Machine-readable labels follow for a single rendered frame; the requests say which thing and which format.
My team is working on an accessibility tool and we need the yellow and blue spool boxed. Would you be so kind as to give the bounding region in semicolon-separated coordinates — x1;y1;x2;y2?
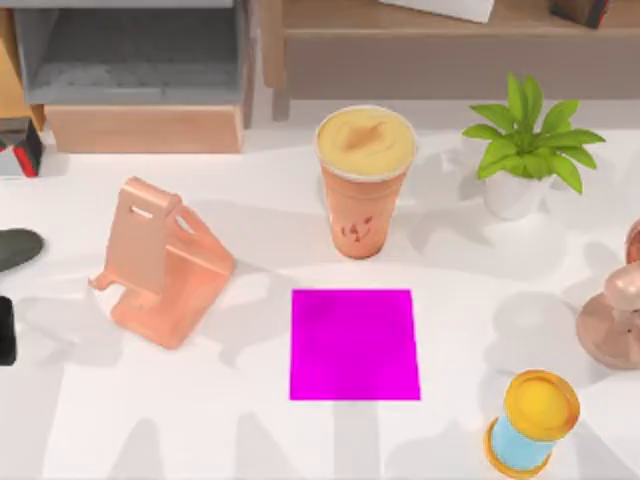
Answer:
482;369;582;477

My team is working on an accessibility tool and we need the wooden open shelf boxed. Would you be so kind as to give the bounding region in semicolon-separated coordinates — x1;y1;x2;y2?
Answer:
263;0;640;123

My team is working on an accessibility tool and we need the white sheet on shelf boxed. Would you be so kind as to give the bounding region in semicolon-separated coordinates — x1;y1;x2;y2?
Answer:
377;0;496;25

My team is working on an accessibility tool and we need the orange drink cup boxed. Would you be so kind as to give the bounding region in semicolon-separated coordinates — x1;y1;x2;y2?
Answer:
314;105;417;260

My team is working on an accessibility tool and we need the flat magenta square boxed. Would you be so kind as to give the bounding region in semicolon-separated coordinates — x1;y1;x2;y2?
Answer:
288;288;422;402

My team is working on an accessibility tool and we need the green plant in white pot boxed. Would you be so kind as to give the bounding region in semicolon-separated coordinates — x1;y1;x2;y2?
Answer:
461;72;608;221

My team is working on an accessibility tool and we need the pale wooden drawer front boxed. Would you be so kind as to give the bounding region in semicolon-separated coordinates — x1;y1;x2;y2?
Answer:
43;103;245;155

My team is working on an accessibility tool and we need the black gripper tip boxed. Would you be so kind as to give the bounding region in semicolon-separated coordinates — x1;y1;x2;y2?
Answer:
0;295;18;367

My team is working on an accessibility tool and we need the salmon phone stand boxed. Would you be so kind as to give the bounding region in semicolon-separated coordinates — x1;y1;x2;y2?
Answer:
87;175;237;351

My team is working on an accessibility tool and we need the red black and grey box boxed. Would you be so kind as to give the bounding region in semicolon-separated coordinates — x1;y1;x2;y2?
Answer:
0;117;45;179

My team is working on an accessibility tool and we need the dark brown box on shelf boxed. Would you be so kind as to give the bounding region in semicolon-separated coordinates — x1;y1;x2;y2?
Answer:
549;0;615;30

